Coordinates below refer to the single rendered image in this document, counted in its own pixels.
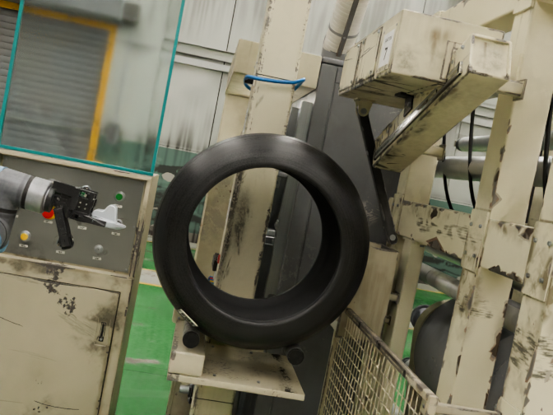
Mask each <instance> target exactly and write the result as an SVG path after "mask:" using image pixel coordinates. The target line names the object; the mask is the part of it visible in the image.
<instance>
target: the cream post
mask: <svg viewBox="0 0 553 415"><path fill-rule="evenodd" d="M311 2H312V0H267V7H266V11H265V17H264V21H263V29H262V34H261V38H260V42H259V47H258V55H257V59H256V64H255V66H254V67H255V69H254V73H253V75H254V76H256V77H265V78H271V79H277V80H287V81H294V80H296V78H297V74H298V69H299V65H300V57H301V53H302V48H303V43H304V36H305V32H306V27H307V23H308V18H309V10H310V6H311ZM250 89H251V90H250V95H249V102H248V107H247V110H248V113H247V119H246V123H245V127H244V132H243V133H242V135H243V134H249V133H275V134H281V135H286V130H287V125H288V121H289V116H290V108H291V104H292V100H293V95H294V90H295V84H279V83H272V82H262V81H256V80H253V85H252V86H251V87H250ZM278 172H279V170H277V169H274V168H254V169H249V170H243V171H240V172H238V173H236V174H235V177H234V181H233V185H232V190H231V195H230V199H231V201H230V209H229V214H228V218H227V222H226V221H225V229H224V233H223V237H222V242H221V250H220V255H221V256H220V261H219V263H218V264H217V268H216V276H215V281H214V285H215V286H216V287H218V288H220V289H221V290H222V291H225V292H227V293H229V294H231V295H233V296H238V297H243V298H249V299H254V296H255V292H256V286H257V282H258V275H259V270H260V266H261V261H262V256H263V249H264V245H265V240H266V235H267V228H268V223H269V219H270V214H271V210H272V202H273V198H274V193H275V188H276V184H277V176H278ZM235 394H236V390H231V389H221V388H215V387H210V386H204V385H194V390H193V396H192V397H191V399H192V402H191V407H190V411H189V415H232V411H233V406H234V401H235Z"/></svg>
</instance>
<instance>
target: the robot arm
mask: <svg viewBox="0 0 553 415"><path fill-rule="evenodd" d="M97 196H98V192H96V191H93V190H89V189H85V188H82V187H75V186H72V185H70V184H64V183H62V182H61V181H58V180H55V181H54V182H52V181H49V180H45V179H41V178H39V177H35V176H33V175H28V174H25V173H22V172H20V171H16V170H12V169H9V168H7V167H3V166H0V253H2V252H4V251H5V249H6V247H7V246H8V243H9V237H10V234H11V231H12V226H13V223H14V221H15V217H16V212H17V209H18V208H23V209H26V210H29V211H32V212H37V213H39V214H42V213H43V212H51V210H52V209H53V206H55V208H54V209H53V212H54V216H55V221H56V224H57V228H58V236H59V238H58V240H59V244H60V247H61V248H62V249H71V248H72V247H73V245H74V241H73V237H72V234H71V230H70V226H69V221H68V217H69V218H71V219H73V220H76V221H80V222H87V223H90V224H93V225H97V226H102V227H107V228H110V229H115V230H120V229H124V228H126V226H125V225H123V224H120V223H118V222H117V212H118V208H117V206H116V205H114V204H110V205H109V206H108V207H107V208H106V209H105V210H103V209H96V210H95V211H93V209H94V207H95V205H96V203H97V200H98V199H97ZM57 198H59V199H57ZM60 205H61V207H60Z"/></svg>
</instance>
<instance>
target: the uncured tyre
mask: <svg viewBox="0 0 553 415"><path fill-rule="evenodd" d="M254 168H274V169H277V170H280V171H283V172H285V173H287V174H288V175H290V176H292V177H293V178H295V179H296V180H298V181H299V182H300V183H301V184H302V185H303V186H304V187H305V188H306V189H307V190H308V192H309V193H310V195H311V196H312V198H313V200H314V202H315V204H316V206H317V208H318V212H319V216H320V219H321V225H322V239H321V245H320V248H319V252H318V256H317V258H316V259H315V261H314V264H313V266H312V268H311V269H310V270H309V271H308V273H307V274H306V275H305V276H304V277H303V278H302V279H301V280H300V281H299V282H298V283H297V284H296V285H294V286H293V287H292V288H290V289H289V290H287V291H284V292H282V293H281V294H278V295H275V296H271V297H267V298H260V299H249V298H243V297H238V296H233V295H231V294H229V293H227V292H225V291H222V290H221V289H220V288H218V287H216V286H215V285H214V284H212V283H211V282H210V281H209V280H208V279H207V278H206V277H205V276H204V275H203V273H202V272H201V270H200V269H199V267H198V266H197V264H196V262H195V260H194V258H193V255H192V251H191V249H190V244H189V238H188V228H189V223H190V221H191V219H192V216H193V214H194V211H195V210H196V208H197V206H198V204H199V203H200V202H201V200H202V199H203V197H204V196H205V195H206V194H207V193H208V192H209V191H210V190H211V189H212V188H213V187H214V186H215V185H217V184H218V183H220V182H221V181H222V180H224V179H225V178H227V177H229V176H231V175H233V174H236V173H238V172H240V171H243V170H249V169H254ZM152 252H153V259H154V264H155V268H156V273H157V276H158V278H159V281H160V284H161V286H162V288H163V290H164V292H165V294H166V296H167V298H168V299H169V301H170V303H171V304H172V306H173V307H174V308H175V309H176V310H177V311H178V310H182V311H183V312H184V313H185V314H186V315H187V316H188V317H189V318H190V319H191V320H192V321H193V322H194V323H195V324H196V325H197V326H196V327H194V328H195V329H197V330H198V331H199V332H201V333H203V334H205V335H207V336H208V337H209V338H212V339H214V340H216V341H218V342H220V343H224V344H227V345H230V346H233V347H240V348H245V349H254V350H267V349H276V348H281V347H288V346H290V345H294V344H297V343H300V342H302V341H304V340H306V339H308V338H311V337H313V336H314V335H315V334H317V333H319V332H321V331H322V330H324V329H325V328H327V327H328V326H329V325H330V324H331V323H332V322H333V321H334V320H335V319H336V318H337V317H338V316H339V315H340V314H341V313H342V312H343V311H344V310H345V308H347V306H348V305H349V304H350V302H351V300H352V299H353V297H354V295H355V294H356V292H357V290H358V288H359V286H360V283H361V281H362V278H363V276H364V273H365V268H366V264H367V261H368V256H369V224H368V219H367V216H366V212H365V207H364V204H363V202H362V200H361V197H360V195H359V193H358V191H357V189H356V187H355V186H354V184H353V182H352V181H351V179H350V178H349V176H348V175H347V174H346V172H345V171H344V170H343V169H342V168H341V167H340V166H339V165H338V164H337V163H336V162H335V161H334V160H333V159H332V158H331V157H330V156H328V155H327V154H326V153H324V152H322V151H321V150H319V149H318V148H317V147H314V146H313V145H311V144H309V143H307V142H304V141H301V140H299V139H297V138H293V137H289V136H286V135H281V134H275V133H249V134H243V135H239V136H235V137H232V138H227V139H225V140H222V141H220V142H217V143H215V144H213V145H211V146H209V147H208V148H206V149H204V150H203V151H201V152H199V153H198V154H197V155H196V156H194V157H193V158H192V159H191V160H190V161H188V162H187V163H186V164H185V165H184V166H183V167H182V168H181V169H180V171H179V172H178V173H177V174H176V176H175V177H174V178H173V179H172V180H171V182H170V184H169V185H168V187H167V189H166V191H165V192H164V194H163V197H162V199H161V201H160V204H159V207H158V209H157V212H156V217H155V221H154V226H153V233H152ZM178 313H179V312H178ZM179 314H180V313H179ZM180 315H181V314H180ZM181 316H182V315H181ZM182 317H183V316H182ZM183 318H184V317H183ZM184 319H185V318H184ZM185 320H186V319H185ZM186 321H187V320H186ZM187 322H188V321H187ZM188 323H189V322H188ZM189 324H190V323H189Z"/></svg>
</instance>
